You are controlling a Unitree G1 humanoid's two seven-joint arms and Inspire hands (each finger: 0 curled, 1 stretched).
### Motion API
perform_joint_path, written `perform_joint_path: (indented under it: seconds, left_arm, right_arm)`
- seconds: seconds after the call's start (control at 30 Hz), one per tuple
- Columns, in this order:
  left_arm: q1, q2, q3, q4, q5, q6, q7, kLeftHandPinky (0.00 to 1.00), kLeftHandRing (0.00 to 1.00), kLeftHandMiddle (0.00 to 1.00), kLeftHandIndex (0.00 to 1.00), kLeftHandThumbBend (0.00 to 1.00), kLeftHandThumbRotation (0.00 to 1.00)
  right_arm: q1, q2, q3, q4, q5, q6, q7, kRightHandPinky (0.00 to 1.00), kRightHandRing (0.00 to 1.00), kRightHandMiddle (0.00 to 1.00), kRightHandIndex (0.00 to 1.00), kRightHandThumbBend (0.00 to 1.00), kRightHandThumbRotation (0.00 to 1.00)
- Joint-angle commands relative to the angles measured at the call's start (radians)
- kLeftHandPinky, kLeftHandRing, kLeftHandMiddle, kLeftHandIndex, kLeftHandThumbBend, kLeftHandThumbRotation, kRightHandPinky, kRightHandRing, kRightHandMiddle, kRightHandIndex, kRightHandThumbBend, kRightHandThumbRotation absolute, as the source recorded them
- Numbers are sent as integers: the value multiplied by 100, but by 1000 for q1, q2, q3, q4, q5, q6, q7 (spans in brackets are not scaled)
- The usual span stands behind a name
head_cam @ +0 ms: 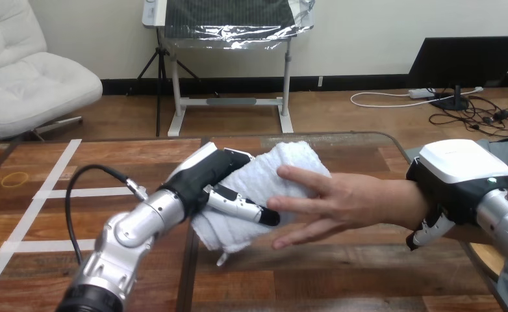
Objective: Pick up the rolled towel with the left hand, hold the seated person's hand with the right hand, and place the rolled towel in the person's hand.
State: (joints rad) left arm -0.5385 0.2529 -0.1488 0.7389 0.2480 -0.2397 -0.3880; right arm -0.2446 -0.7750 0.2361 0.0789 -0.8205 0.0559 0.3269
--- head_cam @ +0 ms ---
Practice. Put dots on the foil sheet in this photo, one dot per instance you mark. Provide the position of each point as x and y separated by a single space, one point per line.
232 19

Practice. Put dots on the person's body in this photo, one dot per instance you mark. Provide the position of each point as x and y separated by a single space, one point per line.
497 146

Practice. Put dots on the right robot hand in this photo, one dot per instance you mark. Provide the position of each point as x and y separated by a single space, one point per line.
460 181

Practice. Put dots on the white towel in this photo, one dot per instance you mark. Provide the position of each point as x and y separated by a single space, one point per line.
262 181

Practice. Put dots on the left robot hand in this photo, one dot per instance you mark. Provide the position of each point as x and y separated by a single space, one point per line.
202 172

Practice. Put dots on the white desk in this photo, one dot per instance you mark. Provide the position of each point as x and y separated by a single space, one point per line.
176 86

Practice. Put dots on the black tripod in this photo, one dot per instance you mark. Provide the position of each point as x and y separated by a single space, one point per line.
159 86

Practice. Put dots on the person's forearm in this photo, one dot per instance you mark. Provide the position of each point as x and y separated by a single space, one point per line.
413 202

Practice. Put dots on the person's hand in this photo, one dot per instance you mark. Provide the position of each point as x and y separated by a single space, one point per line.
344 202

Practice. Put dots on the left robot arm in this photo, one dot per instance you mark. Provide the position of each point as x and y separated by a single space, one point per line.
129 228

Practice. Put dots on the white cushioned chair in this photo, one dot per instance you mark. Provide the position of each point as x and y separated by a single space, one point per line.
26 82

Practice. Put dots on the dark screen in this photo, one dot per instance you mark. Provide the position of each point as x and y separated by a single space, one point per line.
465 60

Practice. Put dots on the white power strip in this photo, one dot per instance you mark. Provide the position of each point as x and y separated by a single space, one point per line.
421 93

